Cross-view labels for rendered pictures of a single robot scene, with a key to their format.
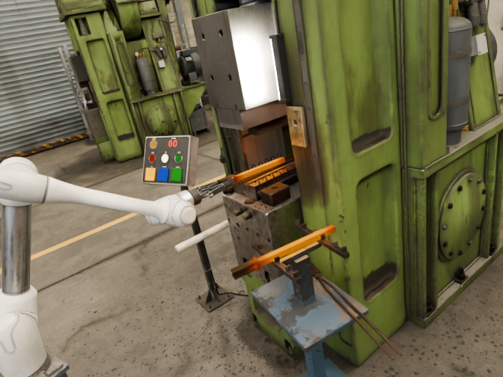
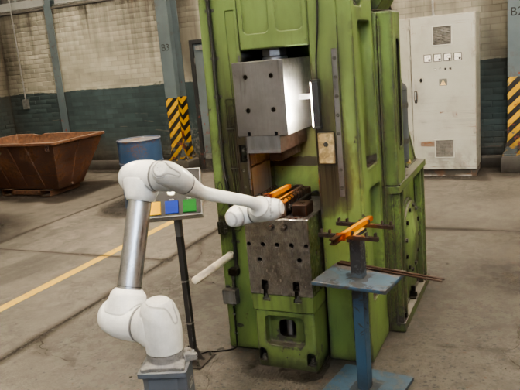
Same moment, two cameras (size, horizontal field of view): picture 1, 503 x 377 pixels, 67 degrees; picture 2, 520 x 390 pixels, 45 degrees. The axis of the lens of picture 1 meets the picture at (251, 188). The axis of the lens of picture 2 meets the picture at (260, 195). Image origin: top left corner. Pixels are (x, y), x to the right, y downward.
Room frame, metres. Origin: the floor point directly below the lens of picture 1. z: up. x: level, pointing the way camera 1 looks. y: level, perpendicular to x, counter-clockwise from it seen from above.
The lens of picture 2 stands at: (-1.06, 1.88, 1.79)
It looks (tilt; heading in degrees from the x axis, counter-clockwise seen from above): 13 degrees down; 328
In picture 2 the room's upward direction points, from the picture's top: 5 degrees counter-clockwise
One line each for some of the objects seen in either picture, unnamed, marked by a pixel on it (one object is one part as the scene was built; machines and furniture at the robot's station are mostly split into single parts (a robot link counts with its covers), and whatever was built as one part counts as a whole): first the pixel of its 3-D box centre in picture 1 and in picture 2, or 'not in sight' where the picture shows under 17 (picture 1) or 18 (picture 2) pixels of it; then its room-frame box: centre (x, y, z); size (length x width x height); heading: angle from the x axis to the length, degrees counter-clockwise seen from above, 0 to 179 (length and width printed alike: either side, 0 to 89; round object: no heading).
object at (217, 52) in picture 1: (260, 54); (281, 94); (1.83, -0.16, 1.56); 0.42 x 0.39 x 0.40; 122
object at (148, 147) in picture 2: not in sight; (142, 172); (6.54, -1.17, 0.44); 0.59 x 0.59 x 0.88
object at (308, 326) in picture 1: (305, 301); (359, 277); (1.22, -0.13, 0.64); 0.40 x 0.30 x 0.02; 25
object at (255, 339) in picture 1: (267, 336); (279, 367); (1.73, 0.08, 0.01); 0.58 x 0.39 x 0.01; 32
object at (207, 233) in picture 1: (209, 233); (213, 267); (2.00, 0.30, 0.62); 0.44 x 0.05 x 0.05; 122
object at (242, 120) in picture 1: (263, 107); (278, 138); (1.87, -0.14, 1.32); 0.42 x 0.20 x 0.10; 122
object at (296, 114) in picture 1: (297, 126); (326, 148); (1.56, -0.24, 1.27); 0.09 x 0.02 x 0.17; 32
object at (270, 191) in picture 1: (275, 194); (302, 208); (1.63, -0.11, 0.95); 0.12 x 0.08 x 0.06; 122
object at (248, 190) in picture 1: (275, 173); (282, 199); (1.87, -0.14, 0.96); 0.42 x 0.20 x 0.09; 122
